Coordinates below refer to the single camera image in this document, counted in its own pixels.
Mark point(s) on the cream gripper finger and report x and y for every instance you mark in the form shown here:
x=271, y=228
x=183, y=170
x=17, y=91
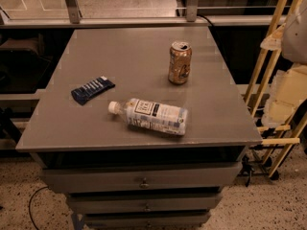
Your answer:
x=274, y=40

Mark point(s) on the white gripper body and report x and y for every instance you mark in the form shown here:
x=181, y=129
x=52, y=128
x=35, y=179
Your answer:
x=295, y=37

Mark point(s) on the clear plastic water bottle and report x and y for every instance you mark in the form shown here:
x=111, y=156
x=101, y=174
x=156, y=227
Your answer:
x=151, y=115

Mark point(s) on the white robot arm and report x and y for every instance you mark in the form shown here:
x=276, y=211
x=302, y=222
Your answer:
x=294, y=42

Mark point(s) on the yellow wooden rack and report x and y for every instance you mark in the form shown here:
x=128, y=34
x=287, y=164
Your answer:
x=278, y=142

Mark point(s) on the orange soda can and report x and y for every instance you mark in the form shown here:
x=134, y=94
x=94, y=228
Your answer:
x=180, y=61

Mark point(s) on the top grey drawer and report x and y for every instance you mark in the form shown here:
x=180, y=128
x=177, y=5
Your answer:
x=141, y=178

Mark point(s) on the grey drawer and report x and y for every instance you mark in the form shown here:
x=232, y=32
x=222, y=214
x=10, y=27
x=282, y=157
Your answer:
x=147, y=220
x=143, y=203
x=141, y=178

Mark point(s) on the middle grey drawer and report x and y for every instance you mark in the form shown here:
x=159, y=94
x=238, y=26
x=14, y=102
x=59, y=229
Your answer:
x=143, y=203

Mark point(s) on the grey drawer cabinet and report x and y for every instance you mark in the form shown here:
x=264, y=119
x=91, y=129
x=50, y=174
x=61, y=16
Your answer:
x=64, y=135

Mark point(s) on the dark blue snack wrapper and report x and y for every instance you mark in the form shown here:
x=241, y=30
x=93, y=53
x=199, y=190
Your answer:
x=92, y=89

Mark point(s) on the bottom grey drawer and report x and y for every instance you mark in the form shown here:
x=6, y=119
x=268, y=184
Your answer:
x=147, y=220

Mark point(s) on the metal railing frame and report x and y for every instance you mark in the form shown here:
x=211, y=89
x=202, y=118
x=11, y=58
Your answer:
x=40, y=13

